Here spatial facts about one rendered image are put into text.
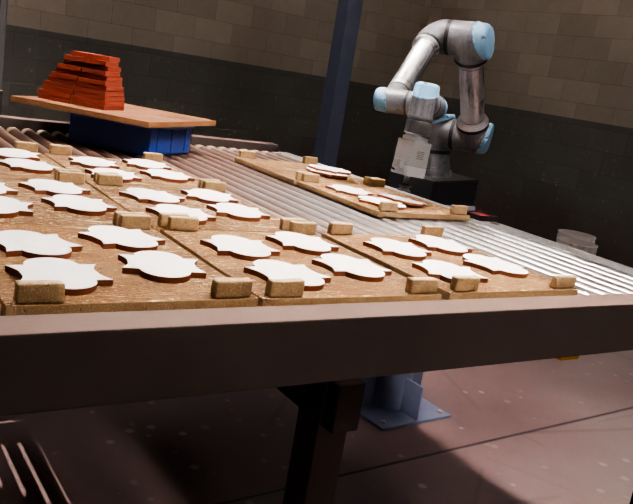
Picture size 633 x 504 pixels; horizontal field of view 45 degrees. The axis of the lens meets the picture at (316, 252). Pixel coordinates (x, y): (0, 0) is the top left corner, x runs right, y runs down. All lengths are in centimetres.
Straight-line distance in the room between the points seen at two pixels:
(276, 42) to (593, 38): 301
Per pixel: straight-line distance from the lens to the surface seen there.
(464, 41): 266
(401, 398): 318
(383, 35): 884
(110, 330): 90
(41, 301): 101
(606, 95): 763
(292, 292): 115
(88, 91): 266
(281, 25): 803
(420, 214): 218
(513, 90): 827
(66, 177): 183
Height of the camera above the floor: 126
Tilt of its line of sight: 13 degrees down
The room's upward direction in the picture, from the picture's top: 9 degrees clockwise
